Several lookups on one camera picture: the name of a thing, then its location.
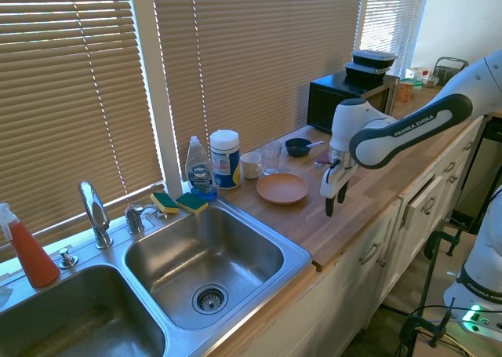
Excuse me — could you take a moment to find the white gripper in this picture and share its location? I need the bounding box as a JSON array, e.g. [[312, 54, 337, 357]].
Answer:
[[319, 161, 356, 217]]

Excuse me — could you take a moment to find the orange plate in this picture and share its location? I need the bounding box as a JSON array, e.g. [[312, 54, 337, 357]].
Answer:
[[256, 172, 310, 206]]

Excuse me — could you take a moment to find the stainless steel double sink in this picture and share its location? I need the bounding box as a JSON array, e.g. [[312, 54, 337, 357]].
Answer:
[[0, 194, 315, 357]]

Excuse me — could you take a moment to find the white ceramic mug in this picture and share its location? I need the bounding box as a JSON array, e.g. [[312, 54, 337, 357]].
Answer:
[[239, 151, 264, 180]]

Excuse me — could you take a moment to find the small chrome sink knob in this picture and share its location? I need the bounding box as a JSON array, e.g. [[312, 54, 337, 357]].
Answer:
[[58, 247, 79, 270]]

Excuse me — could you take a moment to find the dark blue bowl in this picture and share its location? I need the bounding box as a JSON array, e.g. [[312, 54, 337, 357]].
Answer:
[[284, 137, 313, 158]]

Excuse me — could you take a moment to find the clear drinking glass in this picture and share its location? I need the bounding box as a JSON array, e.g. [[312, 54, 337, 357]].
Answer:
[[260, 140, 283, 177]]

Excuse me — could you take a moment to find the white kitchen cabinet run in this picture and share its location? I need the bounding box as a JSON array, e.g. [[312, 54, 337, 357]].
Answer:
[[207, 117, 488, 357]]

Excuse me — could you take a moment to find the black toaster oven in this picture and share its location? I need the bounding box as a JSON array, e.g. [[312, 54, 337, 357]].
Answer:
[[306, 72, 401, 135]]

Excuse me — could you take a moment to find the black bar clamp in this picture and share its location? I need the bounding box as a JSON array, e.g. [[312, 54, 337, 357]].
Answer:
[[422, 222, 468, 260], [398, 297, 457, 357]]

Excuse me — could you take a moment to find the white wipes canister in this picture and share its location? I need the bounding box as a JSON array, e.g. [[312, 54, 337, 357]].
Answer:
[[209, 129, 242, 191]]

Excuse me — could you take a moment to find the orange carton box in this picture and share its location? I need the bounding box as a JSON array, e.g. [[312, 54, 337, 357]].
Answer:
[[395, 79, 415, 104]]

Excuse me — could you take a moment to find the black plastic food container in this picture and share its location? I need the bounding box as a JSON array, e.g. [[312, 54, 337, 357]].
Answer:
[[351, 49, 398, 69], [344, 61, 390, 85]]

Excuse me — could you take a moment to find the blue Dawn dish soap bottle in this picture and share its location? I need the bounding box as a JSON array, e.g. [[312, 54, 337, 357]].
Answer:
[[184, 135, 218, 202]]

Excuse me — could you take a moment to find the yellow green sponge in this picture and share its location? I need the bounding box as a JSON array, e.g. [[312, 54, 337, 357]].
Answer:
[[175, 191, 209, 217], [150, 191, 181, 216]]

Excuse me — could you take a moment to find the black built-in appliance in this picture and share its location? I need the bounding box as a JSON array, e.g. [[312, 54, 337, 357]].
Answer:
[[457, 115, 502, 235]]

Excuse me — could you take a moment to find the green lidded clear container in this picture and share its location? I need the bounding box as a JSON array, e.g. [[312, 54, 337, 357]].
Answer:
[[405, 66, 431, 88]]

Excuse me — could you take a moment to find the wide tan window blind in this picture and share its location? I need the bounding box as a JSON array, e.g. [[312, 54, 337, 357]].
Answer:
[[0, 0, 166, 262], [150, 0, 366, 182]]

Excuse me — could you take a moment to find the narrow tan window blind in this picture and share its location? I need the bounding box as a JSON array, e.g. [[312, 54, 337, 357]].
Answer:
[[359, 0, 431, 78]]

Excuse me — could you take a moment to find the chrome kitchen faucet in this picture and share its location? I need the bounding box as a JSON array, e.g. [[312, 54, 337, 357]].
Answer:
[[78, 180, 115, 250]]

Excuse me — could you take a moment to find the orange spray bottle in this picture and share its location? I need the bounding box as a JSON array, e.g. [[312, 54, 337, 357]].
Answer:
[[0, 202, 61, 289]]

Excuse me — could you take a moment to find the black wire caddy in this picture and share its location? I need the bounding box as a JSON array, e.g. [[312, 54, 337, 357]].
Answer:
[[432, 56, 470, 88]]

